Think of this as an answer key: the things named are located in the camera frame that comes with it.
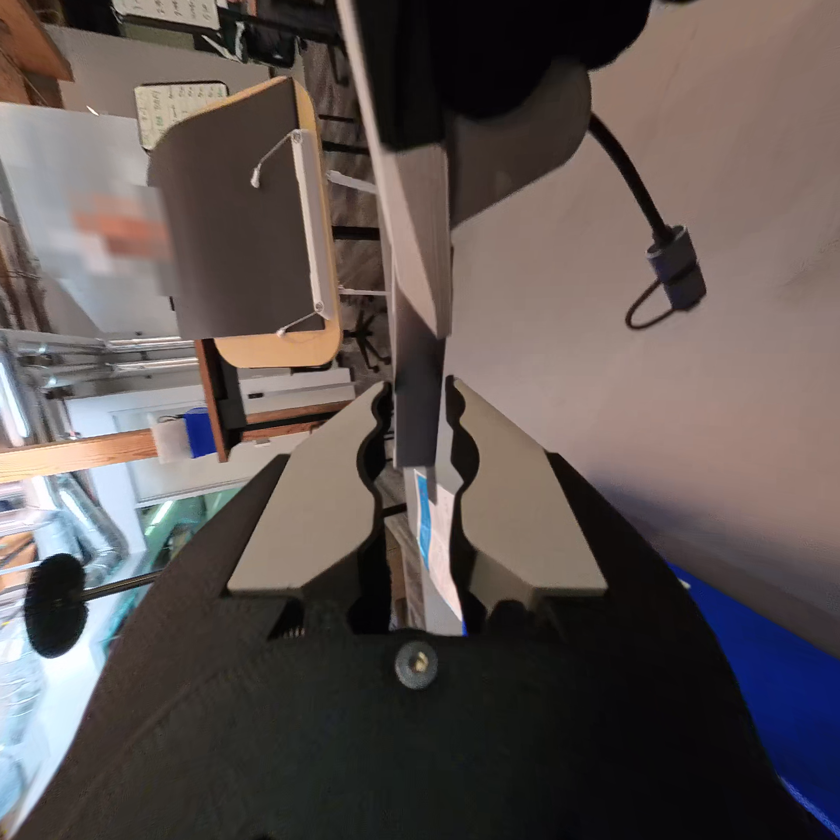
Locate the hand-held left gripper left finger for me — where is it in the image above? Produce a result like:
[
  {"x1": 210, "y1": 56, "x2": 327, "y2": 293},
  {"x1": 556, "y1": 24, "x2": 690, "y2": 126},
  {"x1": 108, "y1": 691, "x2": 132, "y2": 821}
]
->
[{"x1": 225, "y1": 382, "x2": 395, "y2": 598}]

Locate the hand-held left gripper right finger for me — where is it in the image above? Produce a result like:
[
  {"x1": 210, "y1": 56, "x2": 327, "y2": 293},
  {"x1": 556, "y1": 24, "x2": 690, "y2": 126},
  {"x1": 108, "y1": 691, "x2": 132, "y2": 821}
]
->
[{"x1": 445, "y1": 376, "x2": 609, "y2": 616}]

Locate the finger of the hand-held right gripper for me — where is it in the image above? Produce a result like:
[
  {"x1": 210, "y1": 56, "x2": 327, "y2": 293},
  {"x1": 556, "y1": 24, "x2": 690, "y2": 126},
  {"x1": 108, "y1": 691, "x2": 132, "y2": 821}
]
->
[{"x1": 338, "y1": 0, "x2": 455, "y2": 340}]

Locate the grey usb hub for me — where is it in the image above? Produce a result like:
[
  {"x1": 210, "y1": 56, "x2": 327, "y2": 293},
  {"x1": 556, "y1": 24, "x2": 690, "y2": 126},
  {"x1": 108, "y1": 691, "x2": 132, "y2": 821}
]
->
[{"x1": 392, "y1": 113, "x2": 708, "y2": 469}]

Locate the blue bin with marker label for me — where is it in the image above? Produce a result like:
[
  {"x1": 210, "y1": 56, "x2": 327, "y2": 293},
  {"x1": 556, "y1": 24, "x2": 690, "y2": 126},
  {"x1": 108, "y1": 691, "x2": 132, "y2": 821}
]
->
[{"x1": 666, "y1": 561, "x2": 840, "y2": 840}]

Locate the white printed paper sheet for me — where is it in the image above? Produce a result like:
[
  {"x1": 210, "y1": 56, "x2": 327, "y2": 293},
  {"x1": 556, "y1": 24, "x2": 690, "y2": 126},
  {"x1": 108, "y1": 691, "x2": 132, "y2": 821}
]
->
[{"x1": 430, "y1": 486, "x2": 468, "y2": 624}]

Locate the blue and white leaflet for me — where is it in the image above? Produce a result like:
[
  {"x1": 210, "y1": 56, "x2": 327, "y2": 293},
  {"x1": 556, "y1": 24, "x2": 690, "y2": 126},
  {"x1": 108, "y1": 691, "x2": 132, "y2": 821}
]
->
[{"x1": 415, "y1": 469, "x2": 439, "y2": 572}]

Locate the black office chair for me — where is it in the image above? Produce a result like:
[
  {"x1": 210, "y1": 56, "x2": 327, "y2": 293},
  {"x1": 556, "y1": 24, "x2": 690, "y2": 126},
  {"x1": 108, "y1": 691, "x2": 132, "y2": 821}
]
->
[{"x1": 341, "y1": 308, "x2": 392, "y2": 375}]

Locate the blue plastic bin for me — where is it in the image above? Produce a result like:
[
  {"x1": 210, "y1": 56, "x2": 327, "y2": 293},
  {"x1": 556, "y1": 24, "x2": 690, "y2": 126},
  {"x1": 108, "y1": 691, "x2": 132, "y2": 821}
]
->
[{"x1": 184, "y1": 407, "x2": 219, "y2": 460}]

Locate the wooden side table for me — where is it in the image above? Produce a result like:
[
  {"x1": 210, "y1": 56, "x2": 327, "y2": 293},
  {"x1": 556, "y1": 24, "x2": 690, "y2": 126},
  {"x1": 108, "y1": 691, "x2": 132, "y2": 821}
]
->
[{"x1": 193, "y1": 338, "x2": 358, "y2": 463}]

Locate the white base acrylic leg stand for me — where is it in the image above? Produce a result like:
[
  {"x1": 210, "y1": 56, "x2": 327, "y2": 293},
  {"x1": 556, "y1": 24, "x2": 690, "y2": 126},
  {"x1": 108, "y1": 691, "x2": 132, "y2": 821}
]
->
[{"x1": 146, "y1": 75, "x2": 395, "y2": 370}]

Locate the white handwritten board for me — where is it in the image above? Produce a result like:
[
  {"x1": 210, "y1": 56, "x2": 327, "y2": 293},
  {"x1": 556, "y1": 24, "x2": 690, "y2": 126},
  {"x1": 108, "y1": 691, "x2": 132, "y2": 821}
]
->
[{"x1": 134, "y1": 80, "x2": 227, "y2": 151}]

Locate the silver ventilation duct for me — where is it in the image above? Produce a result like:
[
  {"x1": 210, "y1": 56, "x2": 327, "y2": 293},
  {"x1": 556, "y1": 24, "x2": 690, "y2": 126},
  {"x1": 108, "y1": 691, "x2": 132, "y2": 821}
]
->
[{"x1": 0, "y1": 328, "x2": 129, "y2": 572}]

